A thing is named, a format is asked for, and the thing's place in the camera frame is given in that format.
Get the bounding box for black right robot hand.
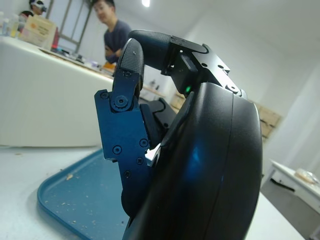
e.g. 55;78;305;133
94;29;264;240

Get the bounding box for blue plastic tray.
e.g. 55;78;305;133
37;147;131;240

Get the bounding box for white two-slot toaster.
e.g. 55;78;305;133
0;36;116;148

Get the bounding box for stacked cardboard boxes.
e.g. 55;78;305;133
254;101;283;140

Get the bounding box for white side table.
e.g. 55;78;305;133
269;159;320;214

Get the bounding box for person in dark blue shirt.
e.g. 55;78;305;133
92;0;133;65

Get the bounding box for printed cardboard box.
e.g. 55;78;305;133
19;14;58;49

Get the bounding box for person wearing headset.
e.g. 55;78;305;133
19;0;49;17

